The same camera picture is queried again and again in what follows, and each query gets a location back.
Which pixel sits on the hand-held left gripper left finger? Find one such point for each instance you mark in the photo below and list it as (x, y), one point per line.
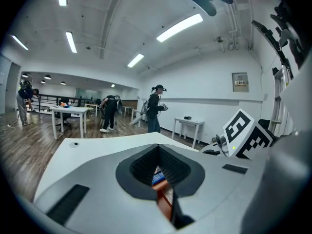
(97, 179)

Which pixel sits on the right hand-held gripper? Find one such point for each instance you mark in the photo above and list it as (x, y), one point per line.
(239, 128)

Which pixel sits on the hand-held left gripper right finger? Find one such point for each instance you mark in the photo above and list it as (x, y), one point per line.
(214, 186)

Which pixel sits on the orange drawer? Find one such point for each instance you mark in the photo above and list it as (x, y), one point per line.
(162, 199)

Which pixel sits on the blue packet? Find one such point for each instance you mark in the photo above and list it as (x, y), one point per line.
(158, 178)

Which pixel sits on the white desk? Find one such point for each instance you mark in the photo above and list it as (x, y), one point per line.
(91, 104)
(134, 111)
(192, 122)
(70, 109)

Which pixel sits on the black office chair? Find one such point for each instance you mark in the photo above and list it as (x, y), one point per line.
(64, 117)
(264, 123)

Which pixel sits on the grey electrical panel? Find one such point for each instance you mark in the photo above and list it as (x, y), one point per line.
(240, 82)

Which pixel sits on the white metal rack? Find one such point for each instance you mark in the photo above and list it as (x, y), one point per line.
(276, 101)

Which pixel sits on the small orange object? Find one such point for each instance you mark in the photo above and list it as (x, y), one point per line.
(64, 104)

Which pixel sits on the beige bin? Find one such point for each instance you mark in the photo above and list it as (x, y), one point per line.
(35, 119)

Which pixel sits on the black railing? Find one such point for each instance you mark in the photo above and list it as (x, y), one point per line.
(51, 96)

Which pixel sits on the black harness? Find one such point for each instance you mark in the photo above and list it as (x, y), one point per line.
(273, 39)

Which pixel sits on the silver gripper camera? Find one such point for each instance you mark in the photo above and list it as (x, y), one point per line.
(223, 145)

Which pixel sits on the black head camera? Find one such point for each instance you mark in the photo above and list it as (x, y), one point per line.
(207, 2)

